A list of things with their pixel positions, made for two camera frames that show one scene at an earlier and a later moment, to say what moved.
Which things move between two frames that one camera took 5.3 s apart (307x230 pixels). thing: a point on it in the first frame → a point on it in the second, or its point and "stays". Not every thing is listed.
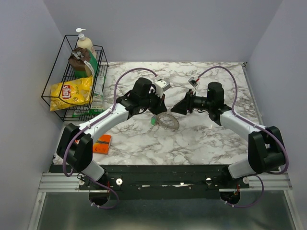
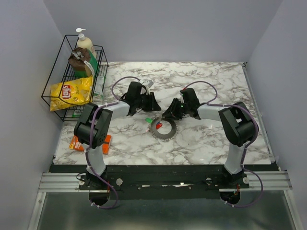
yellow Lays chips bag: [76, 92] stays
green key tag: [153, 119] → [149, 120]
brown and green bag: [83, 63] stays
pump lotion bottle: [85, 42] stays
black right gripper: [186, 104] → [171, 112]
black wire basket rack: [75, 89] stays
